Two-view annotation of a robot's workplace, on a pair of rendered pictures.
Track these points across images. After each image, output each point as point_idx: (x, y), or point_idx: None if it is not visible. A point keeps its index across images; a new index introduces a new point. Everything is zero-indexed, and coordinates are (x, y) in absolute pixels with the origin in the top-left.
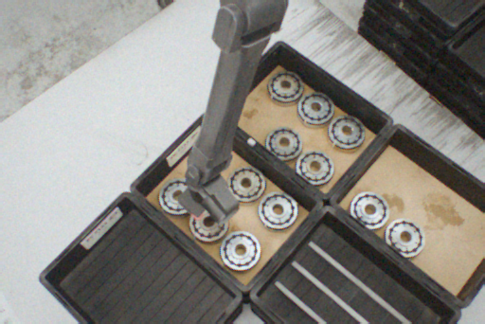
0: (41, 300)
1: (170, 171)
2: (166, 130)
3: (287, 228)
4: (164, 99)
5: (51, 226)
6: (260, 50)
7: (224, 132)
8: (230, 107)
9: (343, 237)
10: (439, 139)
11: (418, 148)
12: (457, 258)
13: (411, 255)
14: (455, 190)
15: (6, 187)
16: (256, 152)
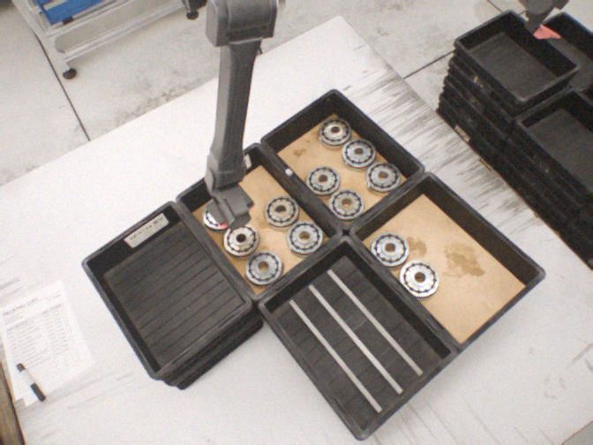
0: (92, 291)
1: None
2: None
3: None
4: None
5: (115, 230)
6: (251, 51)
7: (229, 134)
8: (230, 108)
9: (361, 270)
10: (481, 199)
11: (446, 197)
12: (469, 306)
13: (422, 295)
14: (480, 243)
15: (86, 192)
16: (291, 181)
